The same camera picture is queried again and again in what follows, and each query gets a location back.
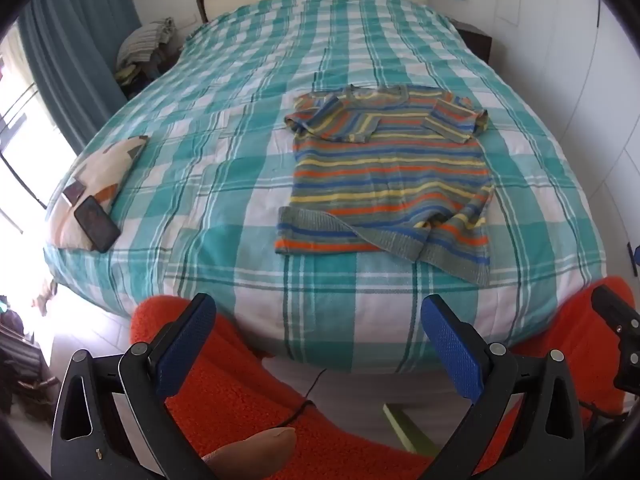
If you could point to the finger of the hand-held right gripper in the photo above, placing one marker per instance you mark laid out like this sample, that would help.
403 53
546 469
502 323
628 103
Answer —
612 307
636 260

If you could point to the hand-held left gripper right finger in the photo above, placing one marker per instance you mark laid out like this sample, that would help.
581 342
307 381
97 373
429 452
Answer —
450 350

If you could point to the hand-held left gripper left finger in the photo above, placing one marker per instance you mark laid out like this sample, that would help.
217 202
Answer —
185 350

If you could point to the striped knit sweater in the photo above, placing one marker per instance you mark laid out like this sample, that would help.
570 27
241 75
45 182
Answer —
385 175

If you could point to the pile of clothes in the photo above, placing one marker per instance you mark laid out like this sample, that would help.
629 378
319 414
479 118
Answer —
142 45

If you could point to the person's left hand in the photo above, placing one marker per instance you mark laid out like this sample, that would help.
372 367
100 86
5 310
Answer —
250 452

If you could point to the orange fleece pants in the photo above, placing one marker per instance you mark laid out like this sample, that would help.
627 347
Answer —
240 400

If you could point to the green bar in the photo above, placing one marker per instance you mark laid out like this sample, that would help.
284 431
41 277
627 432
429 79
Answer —
410 430

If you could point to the black smartphone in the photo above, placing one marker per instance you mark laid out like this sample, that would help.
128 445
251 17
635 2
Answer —
97 224

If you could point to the dark furniture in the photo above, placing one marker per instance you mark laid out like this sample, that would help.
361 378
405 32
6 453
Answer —
20 360

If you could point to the teal checked bedspread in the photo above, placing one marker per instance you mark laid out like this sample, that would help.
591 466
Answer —
225 170

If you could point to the white wardrobe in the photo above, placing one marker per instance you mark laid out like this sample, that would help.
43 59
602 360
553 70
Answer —
575 85

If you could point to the patterned cream pillow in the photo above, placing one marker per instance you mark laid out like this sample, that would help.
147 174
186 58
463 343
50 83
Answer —
100 170

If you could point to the window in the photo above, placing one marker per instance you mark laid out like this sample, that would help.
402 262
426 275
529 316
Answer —
20 160

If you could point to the dark wooden nightstand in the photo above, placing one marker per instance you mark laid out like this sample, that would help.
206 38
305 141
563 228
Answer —
477 42

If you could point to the teal curtain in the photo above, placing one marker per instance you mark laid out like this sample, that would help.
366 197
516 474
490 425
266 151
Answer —
65 50

